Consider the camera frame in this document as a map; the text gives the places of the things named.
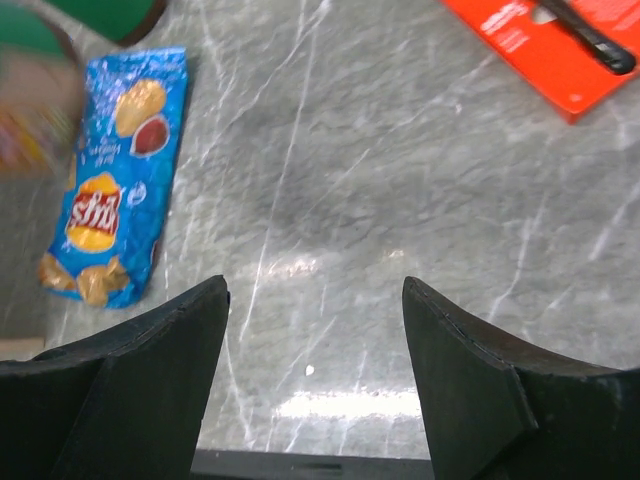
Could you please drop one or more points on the green wrapped roll back left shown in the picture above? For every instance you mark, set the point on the green wrapped roll back left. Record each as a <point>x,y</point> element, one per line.
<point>123,22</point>

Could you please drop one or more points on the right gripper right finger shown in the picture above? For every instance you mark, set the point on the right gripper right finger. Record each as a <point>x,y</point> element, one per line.
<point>497,407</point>

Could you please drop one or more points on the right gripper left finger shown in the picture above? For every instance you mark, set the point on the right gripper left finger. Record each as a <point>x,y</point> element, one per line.
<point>125,403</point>

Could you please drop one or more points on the blue Lays chips bag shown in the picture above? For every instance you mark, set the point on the blue Lays chips bag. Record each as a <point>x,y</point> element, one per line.
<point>115,205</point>

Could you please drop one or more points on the green roll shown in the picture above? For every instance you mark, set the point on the green roll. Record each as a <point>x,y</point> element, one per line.
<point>123,22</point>
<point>42,92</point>

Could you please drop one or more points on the green roll front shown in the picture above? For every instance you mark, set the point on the green roll front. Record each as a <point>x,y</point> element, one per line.
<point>42,92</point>

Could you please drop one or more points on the orange razor package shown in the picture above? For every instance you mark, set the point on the orange razor package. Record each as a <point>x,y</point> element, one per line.
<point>573,53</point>

